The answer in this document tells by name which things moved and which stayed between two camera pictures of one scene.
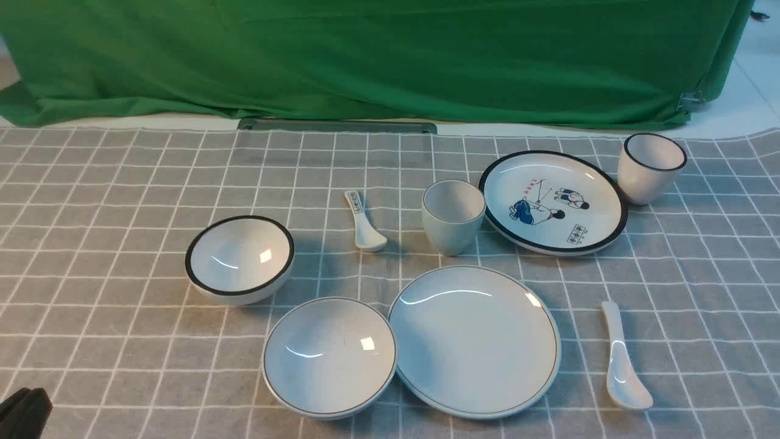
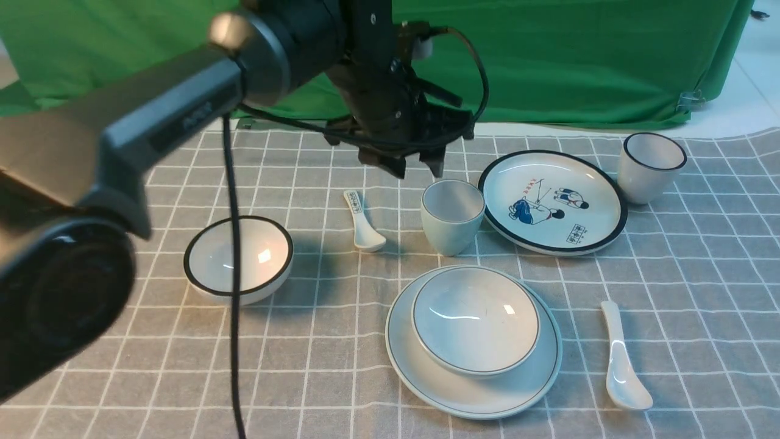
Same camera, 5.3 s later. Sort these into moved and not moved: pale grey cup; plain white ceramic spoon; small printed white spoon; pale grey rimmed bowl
Moved: pale grey rimmed bowl
Not moved: small printed white spoon; pale grey cup; plain white ceramic spoon
